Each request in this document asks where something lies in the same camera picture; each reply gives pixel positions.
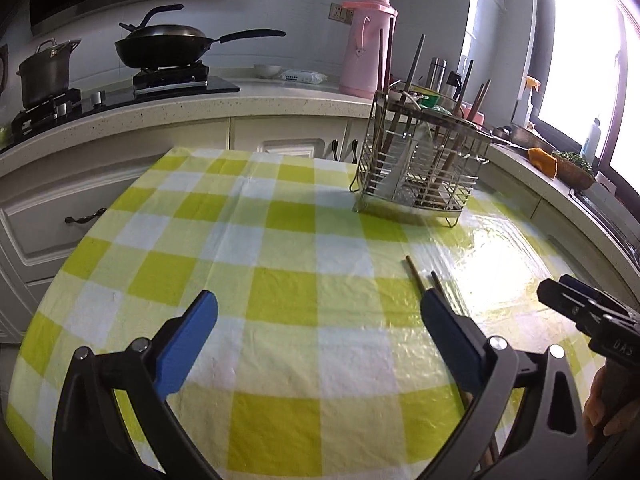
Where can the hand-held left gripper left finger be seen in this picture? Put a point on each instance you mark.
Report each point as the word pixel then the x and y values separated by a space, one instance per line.
pixel 187 340

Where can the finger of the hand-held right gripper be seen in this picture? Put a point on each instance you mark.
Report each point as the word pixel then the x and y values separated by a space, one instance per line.
pixel 595 296
pixel 565 300

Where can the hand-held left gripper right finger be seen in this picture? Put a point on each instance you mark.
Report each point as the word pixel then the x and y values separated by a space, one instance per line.
pixel 445 325

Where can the brown wooden chopstick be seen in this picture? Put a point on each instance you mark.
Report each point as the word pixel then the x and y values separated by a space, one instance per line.
pixel 438 286
pixel 414 70
pixel 475 96
pixel 482 94
pixel 416 275
pixel 465 85
pixel 384 85

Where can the person's right hand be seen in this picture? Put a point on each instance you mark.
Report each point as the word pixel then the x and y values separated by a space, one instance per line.
pixel 596 405

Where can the green checked tablecloth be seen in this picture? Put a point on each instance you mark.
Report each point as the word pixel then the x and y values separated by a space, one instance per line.
pixel 300 310

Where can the wicker basket with greens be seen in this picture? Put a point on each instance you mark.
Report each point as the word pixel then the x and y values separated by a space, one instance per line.
pixel 574 172

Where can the white bottle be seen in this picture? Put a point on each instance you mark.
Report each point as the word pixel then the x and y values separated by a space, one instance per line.
pixel 591 140

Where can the white plastic ladle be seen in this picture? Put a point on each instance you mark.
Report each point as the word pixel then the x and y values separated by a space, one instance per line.
pixel 405 170

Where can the dark metal tray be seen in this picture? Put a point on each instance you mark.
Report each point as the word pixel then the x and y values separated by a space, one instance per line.
pixel 517 137

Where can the red container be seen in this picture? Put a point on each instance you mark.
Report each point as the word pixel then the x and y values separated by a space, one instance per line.
pixel 475 115

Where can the yellow spray bottle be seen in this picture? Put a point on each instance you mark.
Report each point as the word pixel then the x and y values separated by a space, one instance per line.
pixel 532 82

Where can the green bowl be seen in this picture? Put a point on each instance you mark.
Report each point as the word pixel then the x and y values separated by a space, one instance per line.
pixel 430 100

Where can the steel bottle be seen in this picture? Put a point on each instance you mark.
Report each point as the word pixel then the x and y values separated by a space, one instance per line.
pixel 436 75

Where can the black gas stove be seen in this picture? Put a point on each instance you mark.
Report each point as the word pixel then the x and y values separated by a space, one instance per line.
pixel 200 85

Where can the white kitchen counter cabinet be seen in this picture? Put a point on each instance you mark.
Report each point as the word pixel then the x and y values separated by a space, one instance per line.
pixel 290 105

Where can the window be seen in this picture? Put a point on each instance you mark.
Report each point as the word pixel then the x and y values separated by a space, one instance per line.
pixel 585 35

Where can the pink thermos jug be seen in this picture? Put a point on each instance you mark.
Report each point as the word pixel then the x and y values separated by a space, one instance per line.
pixel 365 60

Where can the white bowl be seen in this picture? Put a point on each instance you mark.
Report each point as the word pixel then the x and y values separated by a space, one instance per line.
pixel 267 71

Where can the white wipes packet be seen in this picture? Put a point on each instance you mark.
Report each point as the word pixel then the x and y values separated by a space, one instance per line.
pixel 303 76

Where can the black frying pan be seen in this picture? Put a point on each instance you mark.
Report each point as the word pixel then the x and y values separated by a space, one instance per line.
pixel 160 47

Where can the steel cooking pot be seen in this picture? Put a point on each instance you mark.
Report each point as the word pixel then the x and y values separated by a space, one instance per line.
pixel 45 77

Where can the black spatula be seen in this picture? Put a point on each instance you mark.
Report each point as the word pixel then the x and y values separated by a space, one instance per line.
pixel 155 14

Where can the wall socket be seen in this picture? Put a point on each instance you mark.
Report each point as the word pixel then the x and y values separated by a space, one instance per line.
pixel 342 13

